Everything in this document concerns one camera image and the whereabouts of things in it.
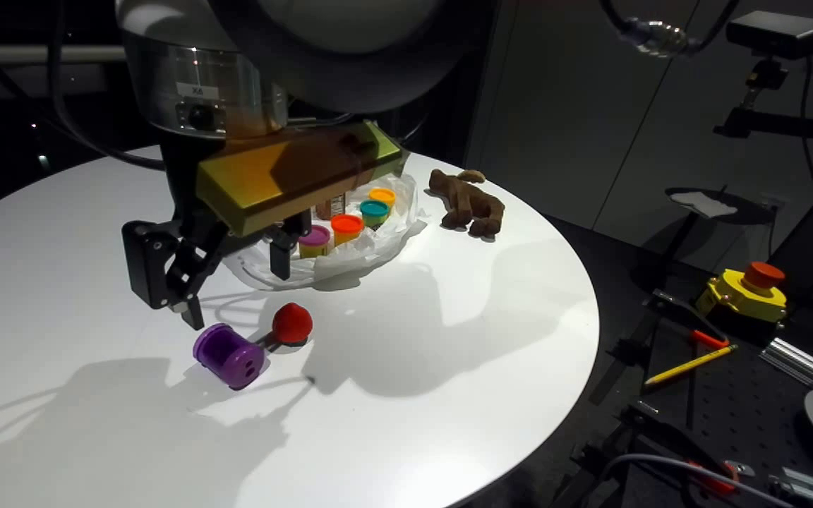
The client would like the yellow pencil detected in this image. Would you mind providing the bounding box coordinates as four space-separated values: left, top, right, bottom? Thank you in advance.
643 344 734 387

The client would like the grey floor cable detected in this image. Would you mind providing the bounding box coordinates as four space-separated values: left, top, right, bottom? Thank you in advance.
601 448 806 508

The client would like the orange lid dough tub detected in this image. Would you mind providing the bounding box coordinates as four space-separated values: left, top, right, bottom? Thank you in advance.
330 213 364 246

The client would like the black camera on stand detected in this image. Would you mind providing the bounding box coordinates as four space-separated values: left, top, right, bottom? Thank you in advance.
718 10 813 137

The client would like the red lid spice jar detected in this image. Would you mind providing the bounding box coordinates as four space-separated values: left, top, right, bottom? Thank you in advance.
313 194 348 220

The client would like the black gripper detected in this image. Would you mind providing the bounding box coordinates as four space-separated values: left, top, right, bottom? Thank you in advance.
122 133 312 330

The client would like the orange handled tool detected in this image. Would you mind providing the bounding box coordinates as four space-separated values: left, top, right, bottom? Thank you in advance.
646 289 729 349

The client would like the yellow wrist camera box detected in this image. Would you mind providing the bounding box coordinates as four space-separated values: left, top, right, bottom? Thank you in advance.
194 120 408 237

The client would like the pink lid dough tub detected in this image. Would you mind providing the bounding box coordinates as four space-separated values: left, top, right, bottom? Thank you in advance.
297 225 330 257

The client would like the yellow lid dough tub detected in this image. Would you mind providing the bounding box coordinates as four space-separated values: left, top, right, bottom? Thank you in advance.
368 186 398 206

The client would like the brown plush toy animal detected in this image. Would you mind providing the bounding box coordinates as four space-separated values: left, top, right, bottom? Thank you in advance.
430 170 505 240

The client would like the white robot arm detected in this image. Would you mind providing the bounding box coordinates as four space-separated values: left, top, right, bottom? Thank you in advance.
114 0 489 328

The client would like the teal lid dough tub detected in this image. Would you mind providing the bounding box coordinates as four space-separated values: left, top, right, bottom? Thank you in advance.
361 199 391 229

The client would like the purple plastic container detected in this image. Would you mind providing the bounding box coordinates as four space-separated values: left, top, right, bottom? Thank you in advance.
192 323 268 388

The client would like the white plastic bag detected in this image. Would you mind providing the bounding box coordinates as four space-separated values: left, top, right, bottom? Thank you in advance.
225 174 430 287

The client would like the red plastic ball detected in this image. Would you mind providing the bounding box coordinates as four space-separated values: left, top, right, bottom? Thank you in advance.
272 301 313 346

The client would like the yellow red emergency stop button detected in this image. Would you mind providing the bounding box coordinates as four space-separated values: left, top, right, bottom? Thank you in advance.
697 258 787 323

